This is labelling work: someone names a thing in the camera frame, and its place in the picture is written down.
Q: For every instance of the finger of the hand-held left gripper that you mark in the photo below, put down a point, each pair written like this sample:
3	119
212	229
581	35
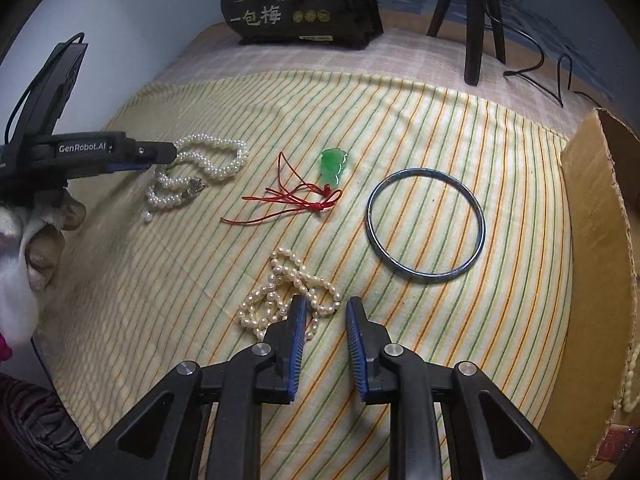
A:
155	152

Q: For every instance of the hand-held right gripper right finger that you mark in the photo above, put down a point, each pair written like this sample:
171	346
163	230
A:
356	345

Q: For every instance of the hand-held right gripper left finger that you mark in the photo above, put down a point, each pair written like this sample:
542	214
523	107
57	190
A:
298	340

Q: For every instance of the blue bangle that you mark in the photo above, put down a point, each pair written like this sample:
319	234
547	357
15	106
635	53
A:
425	276

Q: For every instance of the cardboard box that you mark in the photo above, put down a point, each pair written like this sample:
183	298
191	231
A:
590	210

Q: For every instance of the person's left forearm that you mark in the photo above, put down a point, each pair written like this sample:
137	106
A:
12	290

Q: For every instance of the person's left hand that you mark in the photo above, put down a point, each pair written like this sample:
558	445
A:
47	255

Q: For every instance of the black snack bag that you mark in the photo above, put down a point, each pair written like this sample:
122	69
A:
280	15

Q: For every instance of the pink cloth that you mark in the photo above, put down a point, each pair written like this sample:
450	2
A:
4	347

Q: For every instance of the beige plaid sheet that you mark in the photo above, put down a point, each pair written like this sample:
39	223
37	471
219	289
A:
400	60

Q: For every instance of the dark striped cloth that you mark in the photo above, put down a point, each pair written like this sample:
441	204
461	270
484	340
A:
35	425

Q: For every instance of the black tripod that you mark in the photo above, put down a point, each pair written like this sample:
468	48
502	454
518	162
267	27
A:
472	35

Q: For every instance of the blue patterned blanket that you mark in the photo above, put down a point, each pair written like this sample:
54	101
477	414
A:
550	0

